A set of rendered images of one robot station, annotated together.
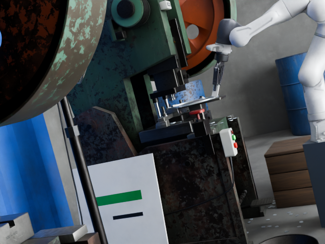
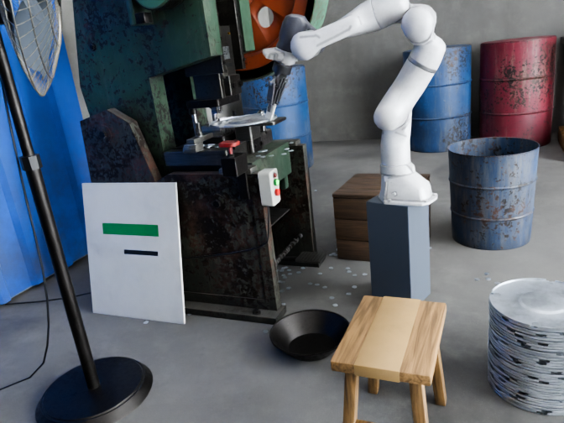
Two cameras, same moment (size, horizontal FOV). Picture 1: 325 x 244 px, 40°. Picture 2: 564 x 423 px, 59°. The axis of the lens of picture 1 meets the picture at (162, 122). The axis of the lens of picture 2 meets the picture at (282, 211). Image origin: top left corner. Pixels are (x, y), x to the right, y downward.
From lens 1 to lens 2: 0.62 m
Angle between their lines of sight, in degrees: 14
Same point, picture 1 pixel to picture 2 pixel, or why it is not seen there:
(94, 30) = not seen: outside the picture
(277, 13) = (359, 20)
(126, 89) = (154, 91)
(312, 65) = (394, 102)
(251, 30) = (319, 39)
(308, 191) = not seen: hidden behind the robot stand
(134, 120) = (160, 135)
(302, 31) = (446, 17)
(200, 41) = (274, 33)
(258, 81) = (380, 73)
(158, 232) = (173, 279)
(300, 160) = not seen: hidden behind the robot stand
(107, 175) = (121, 198)
